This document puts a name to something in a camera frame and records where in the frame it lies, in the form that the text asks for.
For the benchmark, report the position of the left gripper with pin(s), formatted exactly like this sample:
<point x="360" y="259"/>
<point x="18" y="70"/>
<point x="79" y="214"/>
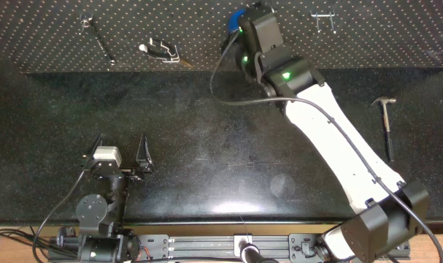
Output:
<point x="108" y="170"/>

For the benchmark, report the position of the roll of blue tape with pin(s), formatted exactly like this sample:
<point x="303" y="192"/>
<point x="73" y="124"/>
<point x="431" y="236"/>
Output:
<point x="235" y="20"/>

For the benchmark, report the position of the hammer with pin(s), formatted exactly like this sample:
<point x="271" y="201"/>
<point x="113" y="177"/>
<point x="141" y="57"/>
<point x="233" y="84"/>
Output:
<point x="387" y="128"/>

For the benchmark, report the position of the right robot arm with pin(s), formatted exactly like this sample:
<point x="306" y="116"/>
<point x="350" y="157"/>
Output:
<point x="334" y="146"/>

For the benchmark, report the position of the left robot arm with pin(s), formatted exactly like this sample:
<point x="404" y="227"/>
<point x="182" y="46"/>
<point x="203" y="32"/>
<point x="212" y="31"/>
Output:
<point x="91" y="212"/>

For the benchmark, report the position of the black pegboard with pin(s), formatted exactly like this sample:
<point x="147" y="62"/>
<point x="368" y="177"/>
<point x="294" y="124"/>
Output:
<point x="42" y="36"/>

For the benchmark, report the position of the black and white pliers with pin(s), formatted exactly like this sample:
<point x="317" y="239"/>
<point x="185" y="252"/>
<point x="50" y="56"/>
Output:
<point x="159" y="51"/>

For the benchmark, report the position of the wrench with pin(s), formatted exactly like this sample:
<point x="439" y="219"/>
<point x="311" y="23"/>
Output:
<point x="99" y="40"/>

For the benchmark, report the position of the metal hook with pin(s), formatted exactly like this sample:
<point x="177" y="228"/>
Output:
<point x="317" y="20"/>

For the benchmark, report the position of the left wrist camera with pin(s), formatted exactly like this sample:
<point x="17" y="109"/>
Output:
<point x="107" y="154"/>

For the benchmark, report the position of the mounting rail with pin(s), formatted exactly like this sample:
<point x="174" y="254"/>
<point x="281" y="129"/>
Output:
<point x="206" y="248"/>

